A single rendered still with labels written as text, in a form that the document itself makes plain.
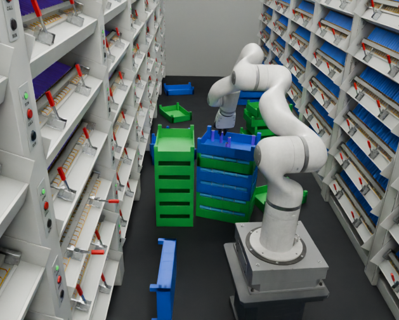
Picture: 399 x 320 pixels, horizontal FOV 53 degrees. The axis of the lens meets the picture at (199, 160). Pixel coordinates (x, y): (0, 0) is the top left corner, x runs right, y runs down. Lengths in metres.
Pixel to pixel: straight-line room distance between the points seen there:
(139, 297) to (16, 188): 1.15
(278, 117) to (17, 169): 0.87
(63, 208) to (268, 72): 0.89
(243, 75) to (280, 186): 0.46
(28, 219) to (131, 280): 1.12
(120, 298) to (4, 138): 1.20
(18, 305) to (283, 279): 0.90
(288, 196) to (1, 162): 0.87
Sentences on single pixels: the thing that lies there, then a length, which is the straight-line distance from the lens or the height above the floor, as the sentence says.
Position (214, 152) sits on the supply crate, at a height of 0.42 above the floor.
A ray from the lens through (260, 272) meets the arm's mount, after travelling 1.39.
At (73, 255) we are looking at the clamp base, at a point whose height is 0.56.
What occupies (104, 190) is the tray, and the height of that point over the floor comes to 0.54.
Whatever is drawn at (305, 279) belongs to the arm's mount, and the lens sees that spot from 1.48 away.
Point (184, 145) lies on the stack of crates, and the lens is 2.17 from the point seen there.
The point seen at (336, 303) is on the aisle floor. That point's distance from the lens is 1.91.
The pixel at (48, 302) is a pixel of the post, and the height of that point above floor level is 0.63.
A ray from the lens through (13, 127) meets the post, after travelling 0.76.
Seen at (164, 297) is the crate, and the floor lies 0.15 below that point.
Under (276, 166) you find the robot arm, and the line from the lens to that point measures 1.24.
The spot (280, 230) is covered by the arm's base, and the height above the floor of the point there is 0.49.
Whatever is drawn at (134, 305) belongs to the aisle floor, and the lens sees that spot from 1.80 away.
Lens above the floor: 1.30
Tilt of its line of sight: 27 degrees down
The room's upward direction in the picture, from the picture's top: 1 degrees clockwise
